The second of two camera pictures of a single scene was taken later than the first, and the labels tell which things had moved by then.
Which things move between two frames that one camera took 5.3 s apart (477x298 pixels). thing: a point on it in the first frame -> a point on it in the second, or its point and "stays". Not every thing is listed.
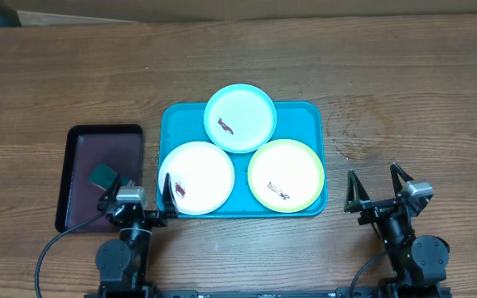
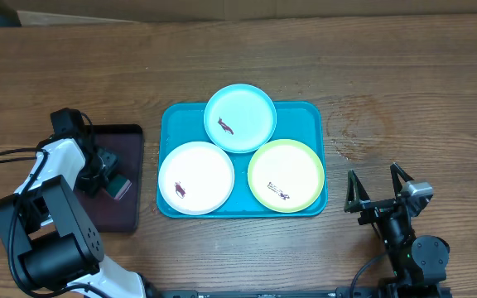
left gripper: (158, 218) -> (88, 187)
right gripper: (359, 200) stays
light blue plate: (240, 118) stays
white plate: (201, 175) stays
